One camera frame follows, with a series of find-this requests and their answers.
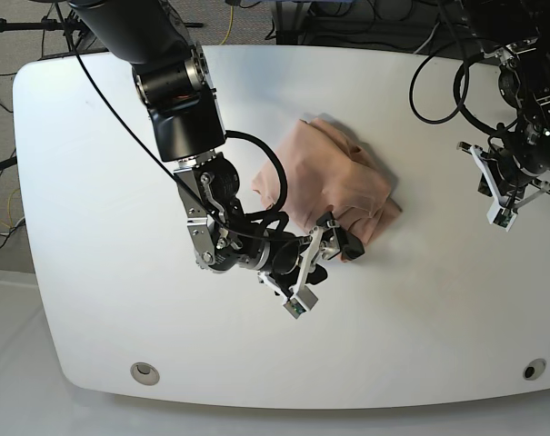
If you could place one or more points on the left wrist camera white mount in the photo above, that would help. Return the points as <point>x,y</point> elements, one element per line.
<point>498,215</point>

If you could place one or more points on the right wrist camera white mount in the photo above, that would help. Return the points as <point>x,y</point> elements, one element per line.
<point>287,272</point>

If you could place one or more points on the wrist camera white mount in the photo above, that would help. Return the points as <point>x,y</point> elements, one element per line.
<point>287,272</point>
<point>498,215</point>

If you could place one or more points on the peach T-shirt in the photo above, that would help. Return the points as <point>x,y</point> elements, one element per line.
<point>327,171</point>

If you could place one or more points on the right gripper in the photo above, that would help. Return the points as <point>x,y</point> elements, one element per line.
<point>351,248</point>

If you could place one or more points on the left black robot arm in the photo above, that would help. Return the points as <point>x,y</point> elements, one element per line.
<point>517,34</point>

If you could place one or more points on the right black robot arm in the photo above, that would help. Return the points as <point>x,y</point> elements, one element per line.
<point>172,79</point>

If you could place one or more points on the right table grommet hole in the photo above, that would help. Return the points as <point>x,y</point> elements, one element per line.
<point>534,369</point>

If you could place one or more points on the left table grommet hole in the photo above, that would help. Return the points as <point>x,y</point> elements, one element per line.
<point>145,374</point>

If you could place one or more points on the table grommet hole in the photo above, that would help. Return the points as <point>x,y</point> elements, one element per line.
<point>145,374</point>
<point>534,369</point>

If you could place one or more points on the black tripod stand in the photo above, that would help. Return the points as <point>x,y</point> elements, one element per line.
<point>33,25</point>

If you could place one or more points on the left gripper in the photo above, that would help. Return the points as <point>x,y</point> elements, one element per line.
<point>514,187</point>

